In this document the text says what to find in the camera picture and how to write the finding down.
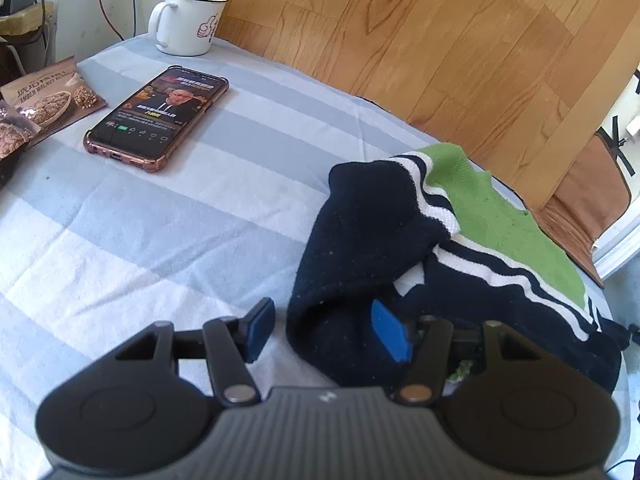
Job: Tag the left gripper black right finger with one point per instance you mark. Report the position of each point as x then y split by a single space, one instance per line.
503 399

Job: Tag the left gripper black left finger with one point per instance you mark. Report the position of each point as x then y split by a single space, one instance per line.
151 400

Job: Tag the navy green striped small garment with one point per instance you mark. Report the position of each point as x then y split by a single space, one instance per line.
426 233

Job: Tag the brown cushion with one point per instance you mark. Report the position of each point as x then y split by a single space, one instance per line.
589 199

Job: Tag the smartphone in pink case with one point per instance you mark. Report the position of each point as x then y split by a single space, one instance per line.
147 128

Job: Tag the brown snack packet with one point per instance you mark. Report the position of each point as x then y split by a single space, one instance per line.
53 98

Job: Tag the white enamel mug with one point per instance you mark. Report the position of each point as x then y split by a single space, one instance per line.
185 27

